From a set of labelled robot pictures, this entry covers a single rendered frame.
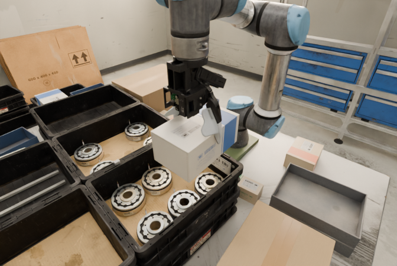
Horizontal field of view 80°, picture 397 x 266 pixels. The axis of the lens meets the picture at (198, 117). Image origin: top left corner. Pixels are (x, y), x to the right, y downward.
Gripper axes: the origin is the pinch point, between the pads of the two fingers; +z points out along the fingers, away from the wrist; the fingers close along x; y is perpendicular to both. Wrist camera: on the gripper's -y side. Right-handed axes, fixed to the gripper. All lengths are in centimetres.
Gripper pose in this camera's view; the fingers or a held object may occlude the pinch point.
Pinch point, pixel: (197, 130)
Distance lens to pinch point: 60.1
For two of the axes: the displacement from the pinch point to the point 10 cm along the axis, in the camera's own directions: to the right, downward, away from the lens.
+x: 7.7, 3.4, -5.4
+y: -6.4, 4.1, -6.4
